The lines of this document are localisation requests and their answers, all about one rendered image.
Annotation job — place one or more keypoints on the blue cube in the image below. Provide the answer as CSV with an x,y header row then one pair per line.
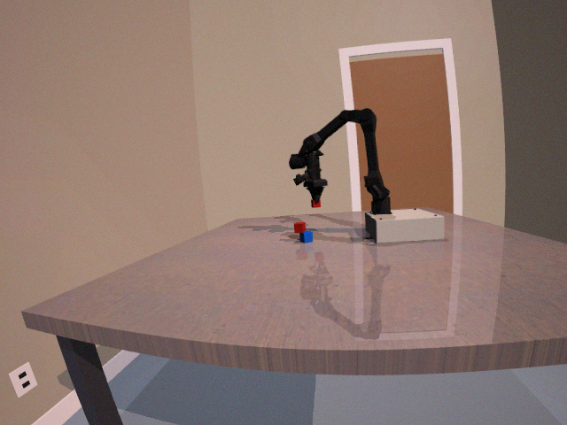
x,y
306,237

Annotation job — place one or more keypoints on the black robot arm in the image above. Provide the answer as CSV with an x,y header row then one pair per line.
x,y
380,203

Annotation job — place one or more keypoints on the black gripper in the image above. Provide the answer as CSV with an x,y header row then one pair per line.
x,y
316,183

